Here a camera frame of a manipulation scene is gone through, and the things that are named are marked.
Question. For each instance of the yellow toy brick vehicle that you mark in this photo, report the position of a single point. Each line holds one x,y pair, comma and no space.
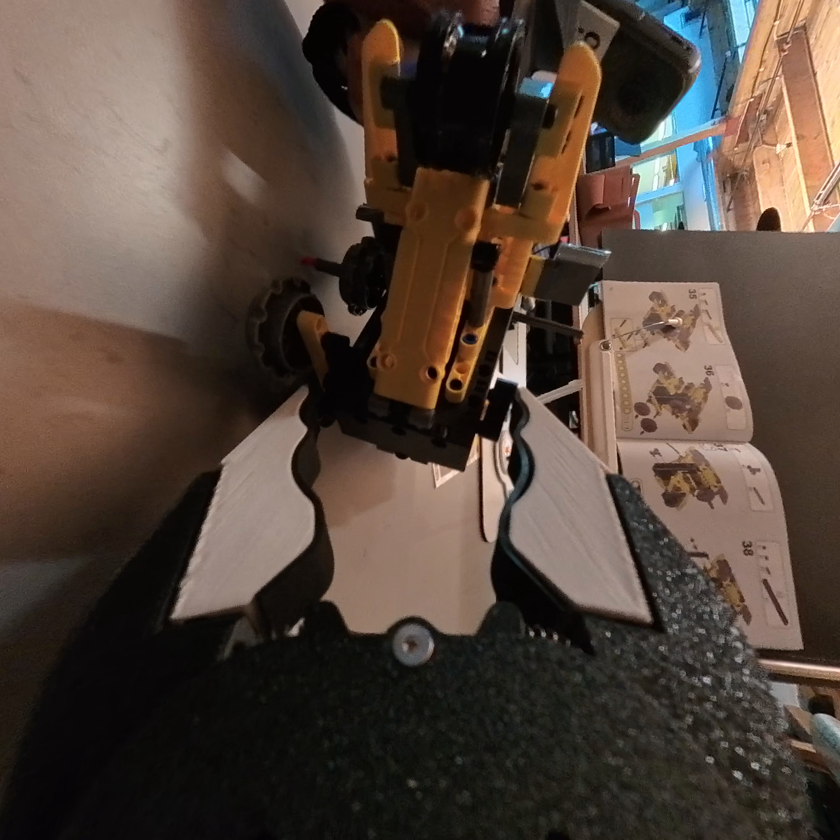
433,275

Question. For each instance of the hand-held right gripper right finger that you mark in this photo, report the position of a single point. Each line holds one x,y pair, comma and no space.
571,525

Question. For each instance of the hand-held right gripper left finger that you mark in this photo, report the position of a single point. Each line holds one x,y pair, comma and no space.
249,525

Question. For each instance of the open instruction booklet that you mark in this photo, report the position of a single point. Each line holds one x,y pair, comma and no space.
689,367

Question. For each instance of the white book stand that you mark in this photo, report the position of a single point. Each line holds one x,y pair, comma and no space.
787,328

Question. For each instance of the dark grey axle rod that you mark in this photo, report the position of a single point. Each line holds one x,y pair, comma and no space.
548,325

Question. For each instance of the person's left hand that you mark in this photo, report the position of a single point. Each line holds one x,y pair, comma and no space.
394,8

